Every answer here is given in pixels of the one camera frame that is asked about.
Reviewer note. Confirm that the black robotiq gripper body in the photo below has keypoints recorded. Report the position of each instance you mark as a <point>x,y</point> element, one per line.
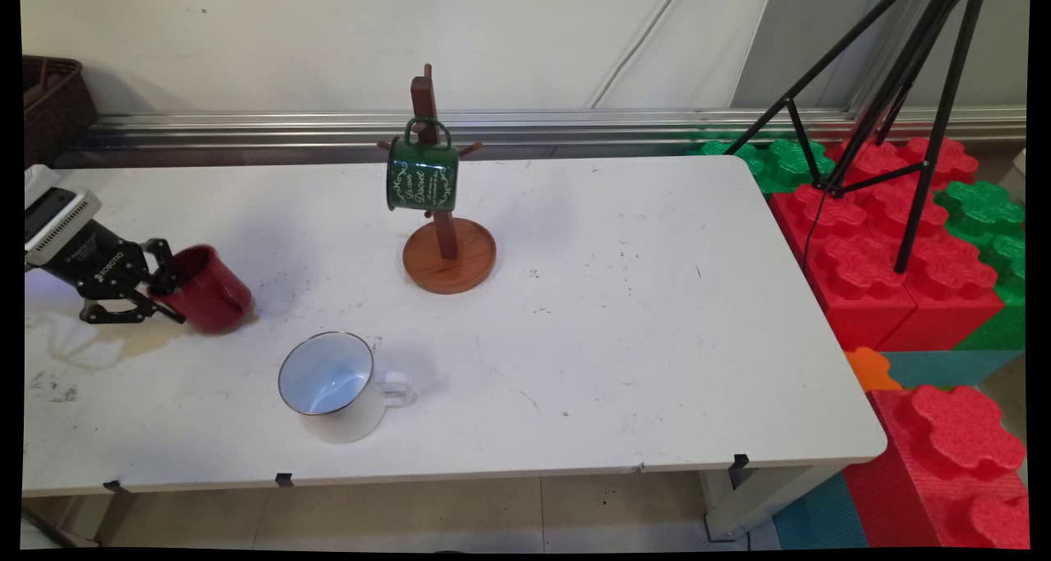
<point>98,265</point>

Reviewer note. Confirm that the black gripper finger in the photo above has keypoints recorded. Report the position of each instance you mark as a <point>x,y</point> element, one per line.
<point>162,265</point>
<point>123,310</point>

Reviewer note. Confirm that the red enamel mug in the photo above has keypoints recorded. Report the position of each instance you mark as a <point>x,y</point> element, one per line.
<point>209,294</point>

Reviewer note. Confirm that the brown wicker basket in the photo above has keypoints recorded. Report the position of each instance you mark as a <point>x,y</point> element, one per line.
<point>53,101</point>

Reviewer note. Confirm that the black table edge clip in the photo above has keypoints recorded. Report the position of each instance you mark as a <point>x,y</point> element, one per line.
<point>284,480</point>
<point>739,462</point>
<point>113,487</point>

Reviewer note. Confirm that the green enamel mug white print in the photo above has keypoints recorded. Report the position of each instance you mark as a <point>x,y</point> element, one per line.
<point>423,175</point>

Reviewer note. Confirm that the brown wooden mug tree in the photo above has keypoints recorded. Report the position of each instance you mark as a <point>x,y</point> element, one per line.
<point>460,257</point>

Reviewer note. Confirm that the green foam building block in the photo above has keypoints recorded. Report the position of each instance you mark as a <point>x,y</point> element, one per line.
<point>780,163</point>
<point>985,216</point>

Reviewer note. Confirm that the white table leg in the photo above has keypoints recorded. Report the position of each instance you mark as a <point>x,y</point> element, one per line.
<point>755,499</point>

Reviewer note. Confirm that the teal foam block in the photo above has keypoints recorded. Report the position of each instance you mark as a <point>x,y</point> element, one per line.
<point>821,516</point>
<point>944,368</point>

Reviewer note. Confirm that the orange foam piece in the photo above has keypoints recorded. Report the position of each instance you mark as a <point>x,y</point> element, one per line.
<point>870,370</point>

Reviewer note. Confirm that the red foam building block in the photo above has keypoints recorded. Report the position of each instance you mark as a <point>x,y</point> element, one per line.
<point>878,265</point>
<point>944,462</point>

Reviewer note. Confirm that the black tripod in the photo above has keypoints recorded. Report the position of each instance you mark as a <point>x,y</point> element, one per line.
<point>891,93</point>

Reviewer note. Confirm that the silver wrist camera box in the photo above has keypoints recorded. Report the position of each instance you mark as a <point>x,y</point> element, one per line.
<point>57,220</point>

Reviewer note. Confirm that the aluminium wall rail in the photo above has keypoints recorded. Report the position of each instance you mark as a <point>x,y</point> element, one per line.
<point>575,126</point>

